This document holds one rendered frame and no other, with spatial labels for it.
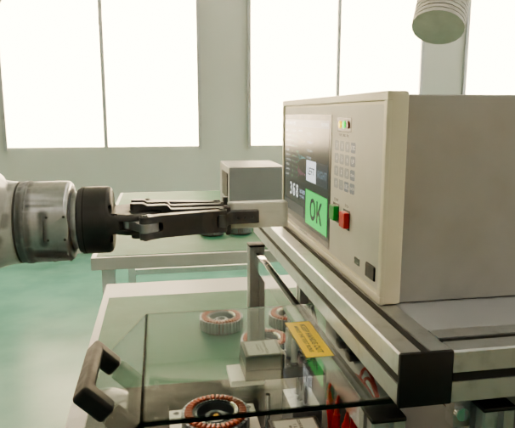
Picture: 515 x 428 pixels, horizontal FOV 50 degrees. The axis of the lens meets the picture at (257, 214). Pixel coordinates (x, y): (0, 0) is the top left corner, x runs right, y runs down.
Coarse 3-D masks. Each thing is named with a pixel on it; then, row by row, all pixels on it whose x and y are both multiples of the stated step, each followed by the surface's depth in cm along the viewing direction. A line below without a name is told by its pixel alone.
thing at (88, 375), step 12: (96, 348) 57; (108, 348) 59; (84, 360) 56; (96, 360) 54; (108, 360) 58; (120, 360) 59; (84, 372) 52; (96, 372) 52; (108, 372) 58; (84, 384) 49; (84, 396) 48; (96, 396) 49; (108, 396) 50; (84, 408) 49; (96, 408) 49; (108, 408) 49
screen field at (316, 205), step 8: (312, 192) 77; (312, 200) 77; (320, 200) 73; (312, 208) 77; (320, 208) 73; (312, 216) 77; (320, 216) 73; (312, 224) 78; (320, 224) 73; (320, 232) 74
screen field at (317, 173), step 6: (306, 162) 80; (312, 162) 77; (306, 168) 80; (312, 168) 77; (318, 168) 74; (324, 168) 71; (306, 174) 80; (312, 174) 77; (318, 174) 74; (324, 174) 71; (312, 180) 77; (318, 180) 74; (324, 180) 71; (324, 186) 71
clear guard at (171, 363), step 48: (144, 336) 59; (192, 336) 59; (240, 336) 59; (288, 336) 59; (336, 336) 59; (96, 384) 60; (144, 384) 49; (192, 384) 49; (240, 384) 49; (288, 384) 49; (336, 384) 49
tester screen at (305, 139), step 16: (288, 128) 90; (304, 128) 80; (320, 128) 72; (288, 144) 90; (304, 144) 80; (320, 144) 72; (288, 160) 91; (304, 160) 81; (320, 160) 73; (288, 176) 91; (304, 176) 81; (288, 192) 91; (304, 192) 81; (320, 192) 73; (288, 208) 92; (304, 208) 81; (304, 224) 82
